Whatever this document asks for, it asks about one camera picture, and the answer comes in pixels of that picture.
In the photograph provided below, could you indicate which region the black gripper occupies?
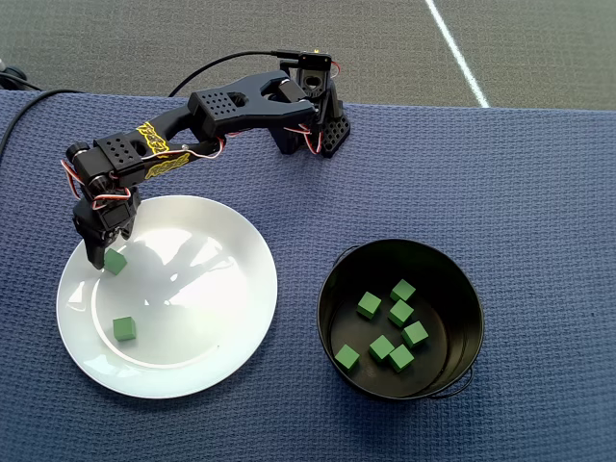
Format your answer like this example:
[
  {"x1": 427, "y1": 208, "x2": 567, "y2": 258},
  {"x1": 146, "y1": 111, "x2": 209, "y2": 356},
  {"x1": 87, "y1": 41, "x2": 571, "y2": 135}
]
[{"x1": 71, "y1": 188, "x2": 142, "y2": 270}]

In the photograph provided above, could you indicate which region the small green cube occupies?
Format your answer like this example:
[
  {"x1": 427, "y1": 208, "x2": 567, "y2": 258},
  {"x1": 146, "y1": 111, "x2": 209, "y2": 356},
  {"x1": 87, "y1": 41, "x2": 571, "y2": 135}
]
[
  {"x1": 368, "y1": 334, "x2": 397, "y2": 363},
  {"x1": 388, "y1": 344, "x2": 416, "y2": 373},
  {"x1": 356, "y1": 291, "x2": 383, "y2": 321},
  {"x1": 387, "y1": 298, "x2": 416, "y2": 328},
  {"x1": 112, "y1": 316, "x2": 138, "y2": 343},
  {"x1": 333, "y1": 344, "x2": 361, "y2": 372},
  {"x1": 389, "y1": 278, "x2": 418, "y2": 303},
  {"x1": 102, "y1": 247, "x2": 129, "y2": 276},
  {"x1": 400, "y1": 320, "x2": 430, "y2": 349}
]

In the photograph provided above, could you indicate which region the black metal bucket container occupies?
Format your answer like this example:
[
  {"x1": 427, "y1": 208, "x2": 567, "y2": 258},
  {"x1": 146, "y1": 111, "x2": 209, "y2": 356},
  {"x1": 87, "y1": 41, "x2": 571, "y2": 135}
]
[{"x1": 316, "y1": 238, "x2": 485, "y2": 401}]

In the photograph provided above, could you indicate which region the white round plate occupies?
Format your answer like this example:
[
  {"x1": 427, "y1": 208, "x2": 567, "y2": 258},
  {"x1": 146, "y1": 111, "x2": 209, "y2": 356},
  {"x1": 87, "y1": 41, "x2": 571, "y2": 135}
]
[{"x1": 56, "y1": 193, "x2": 279, "y2": 400}]

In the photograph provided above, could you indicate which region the blue woven table mat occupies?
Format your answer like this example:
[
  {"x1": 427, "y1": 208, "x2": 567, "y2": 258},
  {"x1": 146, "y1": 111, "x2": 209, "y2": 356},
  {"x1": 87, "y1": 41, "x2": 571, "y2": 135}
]
[{"x1": 0, "y1": 90, "x2": 616, "y2": 462}]

